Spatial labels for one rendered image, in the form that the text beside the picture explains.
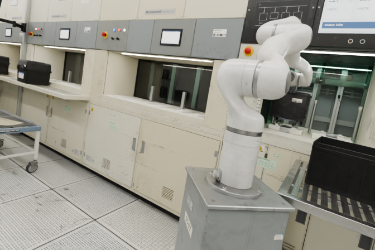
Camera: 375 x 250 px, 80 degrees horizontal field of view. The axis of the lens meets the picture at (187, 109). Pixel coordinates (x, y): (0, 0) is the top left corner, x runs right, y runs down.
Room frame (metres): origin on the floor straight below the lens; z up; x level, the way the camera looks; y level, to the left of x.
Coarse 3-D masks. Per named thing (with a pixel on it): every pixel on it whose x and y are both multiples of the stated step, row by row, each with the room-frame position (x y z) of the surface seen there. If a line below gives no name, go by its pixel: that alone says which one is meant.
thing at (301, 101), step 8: (296, 88) 1.58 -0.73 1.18; (288, 96) 1.50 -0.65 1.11; (296, 96) 1.48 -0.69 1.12; (304, 96) 1.46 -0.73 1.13; (272, 104) 1.55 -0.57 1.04; (280, 104) 1.52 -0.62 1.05; (288, 104) 1.50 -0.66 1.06; (296, 104) 1.47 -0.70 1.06; (304, 104) 1.45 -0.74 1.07; (272, 112) 1.54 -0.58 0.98; (280, 112) 1.52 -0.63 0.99; (288, 112) 1.49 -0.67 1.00; (296, 112) 1.47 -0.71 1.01; (304, 112) 1.44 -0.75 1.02; (280, 120) 1.64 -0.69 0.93; (296, 120) 1.46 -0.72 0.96
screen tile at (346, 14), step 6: (330, 0) 1.26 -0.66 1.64; (336, 0) 1.25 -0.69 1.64; (342, 0) 1.23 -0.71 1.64; (354, 0) 1.21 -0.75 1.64; (330, 6) 1.26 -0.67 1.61; (336, 6) 1.24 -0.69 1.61; (342, 6) 1.23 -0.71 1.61; (348, 6) 1.22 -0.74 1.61; (330, 12) 1.26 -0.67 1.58; (336, 12) 1.24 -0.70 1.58; (342, 12) 1.23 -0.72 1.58; (348, 12) 1.21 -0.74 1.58; (324, 18) 1.27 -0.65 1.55; (330, 18) 1.25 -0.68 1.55; (336, 18) 1.24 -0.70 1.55; (342, 18) 1.22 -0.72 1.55; (348, 18) 1.21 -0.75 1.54
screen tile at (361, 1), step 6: (360, 0) 1.19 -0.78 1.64; (366, 0) 1.18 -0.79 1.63; (372, 0) 1.17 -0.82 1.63; (360, 12) 1.19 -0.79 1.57; (366, 12) 1.18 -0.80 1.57; (372, 12) 1.16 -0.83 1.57; (354, 18) 1.20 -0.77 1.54; (360, 18) 1.18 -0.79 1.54; (366, 18) 1.17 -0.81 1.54; (372, 18) 1.16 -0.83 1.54
